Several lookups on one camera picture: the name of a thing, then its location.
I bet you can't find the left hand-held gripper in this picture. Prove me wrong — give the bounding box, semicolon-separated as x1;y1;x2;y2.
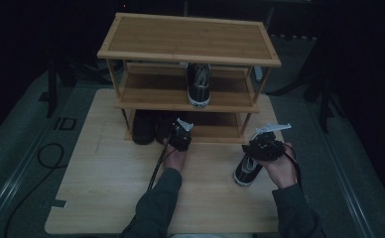
167;117;195;153

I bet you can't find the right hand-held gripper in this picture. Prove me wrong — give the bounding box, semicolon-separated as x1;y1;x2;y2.
241;122;293;163

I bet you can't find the black leather shoe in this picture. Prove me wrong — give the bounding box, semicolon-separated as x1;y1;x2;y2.
154;111;179;145
131;110;157;146

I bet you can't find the black canvas sneaker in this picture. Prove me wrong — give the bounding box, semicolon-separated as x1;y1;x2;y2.
232;152;265;188
186;62;212;110

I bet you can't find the wooden shoe rack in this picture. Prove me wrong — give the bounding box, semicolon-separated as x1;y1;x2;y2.
96;12;283;145

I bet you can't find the person's left hand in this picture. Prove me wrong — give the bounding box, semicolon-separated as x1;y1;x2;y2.
163;141;189;174

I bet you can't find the person's right hand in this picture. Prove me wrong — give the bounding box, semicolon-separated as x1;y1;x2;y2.
257;144;299;189

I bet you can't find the black metal stand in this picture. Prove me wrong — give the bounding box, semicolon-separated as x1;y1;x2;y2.
39;56;60;119
319;73;335;134

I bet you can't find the white upright object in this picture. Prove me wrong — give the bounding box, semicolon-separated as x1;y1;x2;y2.
253;65;264;82

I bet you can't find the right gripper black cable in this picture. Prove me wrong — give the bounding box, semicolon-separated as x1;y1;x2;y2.
280;141;305;190

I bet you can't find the black floor cable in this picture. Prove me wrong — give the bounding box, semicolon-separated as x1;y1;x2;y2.
2;142;65;238

